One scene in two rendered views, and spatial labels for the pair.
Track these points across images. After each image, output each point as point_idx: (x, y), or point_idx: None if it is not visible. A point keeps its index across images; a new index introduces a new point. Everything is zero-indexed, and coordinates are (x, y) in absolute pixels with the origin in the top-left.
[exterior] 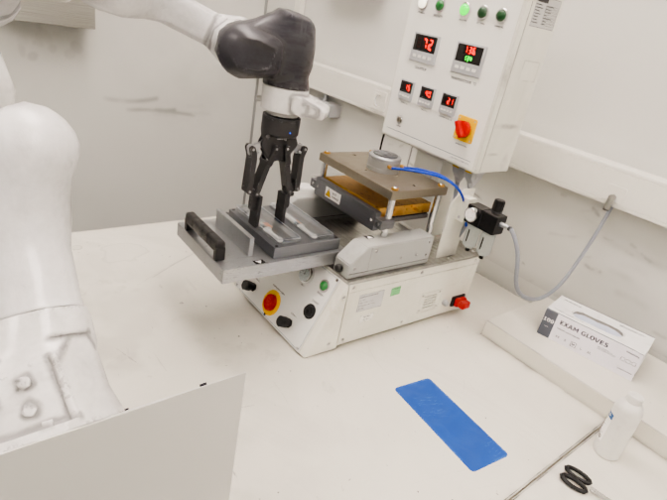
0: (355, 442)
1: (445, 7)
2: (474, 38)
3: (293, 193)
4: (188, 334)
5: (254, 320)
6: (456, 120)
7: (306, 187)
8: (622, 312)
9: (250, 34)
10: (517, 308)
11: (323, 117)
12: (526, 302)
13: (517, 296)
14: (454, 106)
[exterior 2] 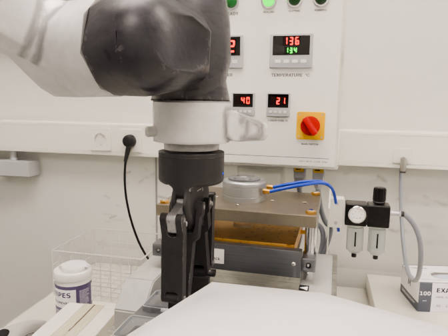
0: None
1: (239, 3)
2: (292, 27)
3: (215, 271)
4: None
5: None
6: (294, 119)
7: (76, 265)
8: (437, 257)
9: (174, 6)
10: (353, 297)
11: (267, 134)
12: (349, 287)
13: (337, 286)
14: (288, 105)
